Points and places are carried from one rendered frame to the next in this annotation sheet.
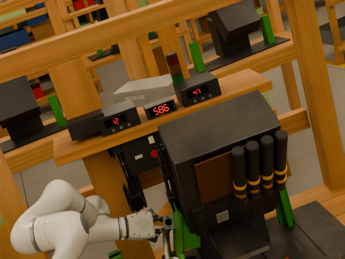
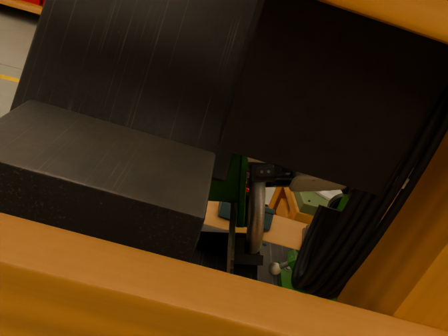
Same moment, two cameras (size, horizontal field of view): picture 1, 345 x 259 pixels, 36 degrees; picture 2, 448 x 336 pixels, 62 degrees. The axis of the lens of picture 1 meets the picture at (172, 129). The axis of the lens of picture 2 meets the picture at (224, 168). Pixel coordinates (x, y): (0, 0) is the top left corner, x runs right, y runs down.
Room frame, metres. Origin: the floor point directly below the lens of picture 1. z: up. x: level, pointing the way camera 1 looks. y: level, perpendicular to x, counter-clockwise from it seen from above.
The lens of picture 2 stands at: (2.41, 0.07, 1.50)
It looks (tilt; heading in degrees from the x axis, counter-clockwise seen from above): 28 degrees down; 181
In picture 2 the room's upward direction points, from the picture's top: 19 degrees clockwise
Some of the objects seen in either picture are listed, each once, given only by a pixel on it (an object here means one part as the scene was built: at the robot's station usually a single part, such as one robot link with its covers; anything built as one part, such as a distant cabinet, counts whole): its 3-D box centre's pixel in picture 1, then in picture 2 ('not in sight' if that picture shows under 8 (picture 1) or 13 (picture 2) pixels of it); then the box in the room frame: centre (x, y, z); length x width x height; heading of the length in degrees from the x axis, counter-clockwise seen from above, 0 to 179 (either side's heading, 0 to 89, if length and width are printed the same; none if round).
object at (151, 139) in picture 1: (144, 148); (321, 84); (2.02, 0.13, 1.42); 0.17 x 0.12 x 0.15; 97
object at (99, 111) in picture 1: (87, 124); not in sight; (2.01, 0.31, 1.59); 0.15 x 0.07 x 0.07; 97
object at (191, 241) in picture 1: (185, 228); (228, 162); (1.75, 0.07, 1.17); 0.13 x 0.12 x 0.20; 97
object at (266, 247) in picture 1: (230, 230); not in sight; (1.73, -0.09, 1.11); 0.39 x 0.16 x 0.03; 7
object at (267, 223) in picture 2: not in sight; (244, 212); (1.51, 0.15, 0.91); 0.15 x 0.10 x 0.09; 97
